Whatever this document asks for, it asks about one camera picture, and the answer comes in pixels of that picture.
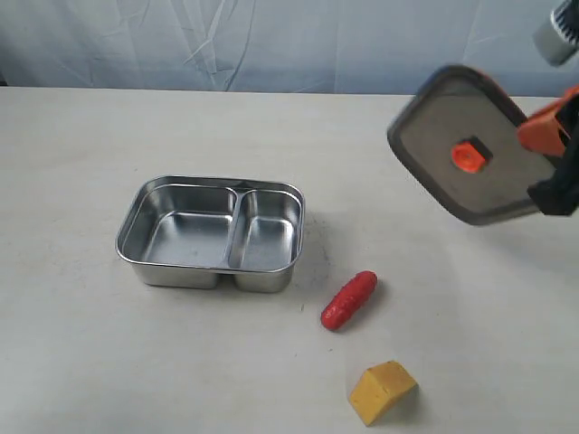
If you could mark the blue backdrop cloth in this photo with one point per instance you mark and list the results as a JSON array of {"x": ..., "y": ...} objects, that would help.
[{"x": 374, "y": 47}]

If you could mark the red toy sausage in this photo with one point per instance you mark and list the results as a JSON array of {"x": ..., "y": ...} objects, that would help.
[{"x": 348, "y": 300}]

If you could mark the dark transparent box lid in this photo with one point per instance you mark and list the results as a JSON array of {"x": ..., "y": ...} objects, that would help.
[{"x": 458, "y": 138}]

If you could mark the stainless steel lunch box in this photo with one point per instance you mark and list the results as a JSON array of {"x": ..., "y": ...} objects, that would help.
[{"x": 190, "y": 231}]

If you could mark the yellow toy cheese wedge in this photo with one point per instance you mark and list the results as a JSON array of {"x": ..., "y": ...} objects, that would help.
[{"x": 378, "y": 389}]

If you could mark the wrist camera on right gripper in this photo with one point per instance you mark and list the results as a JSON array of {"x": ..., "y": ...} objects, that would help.
[{"x": 556, "y": 39}]

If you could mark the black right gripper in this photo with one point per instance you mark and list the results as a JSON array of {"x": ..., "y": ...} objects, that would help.
[{"x": 548, "y": 132}]

